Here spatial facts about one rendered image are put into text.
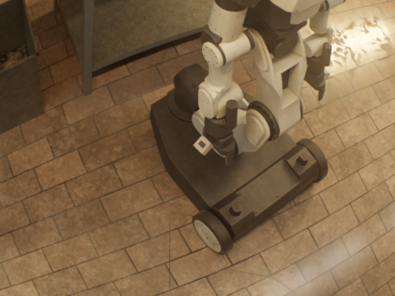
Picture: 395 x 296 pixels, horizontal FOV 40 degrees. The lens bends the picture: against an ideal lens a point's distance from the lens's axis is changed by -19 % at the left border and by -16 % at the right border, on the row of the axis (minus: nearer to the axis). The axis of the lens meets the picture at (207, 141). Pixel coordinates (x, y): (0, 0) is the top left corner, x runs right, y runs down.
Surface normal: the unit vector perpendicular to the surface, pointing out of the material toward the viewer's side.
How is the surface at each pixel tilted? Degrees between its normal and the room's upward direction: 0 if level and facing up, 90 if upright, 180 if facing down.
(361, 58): 0
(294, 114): 66
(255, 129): 90
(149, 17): 0
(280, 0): 85
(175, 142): 0
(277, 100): 90
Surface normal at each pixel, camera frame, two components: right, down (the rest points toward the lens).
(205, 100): -0.77, 0.51
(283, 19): -0.12, 0.93
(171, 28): 0.13, -0.46
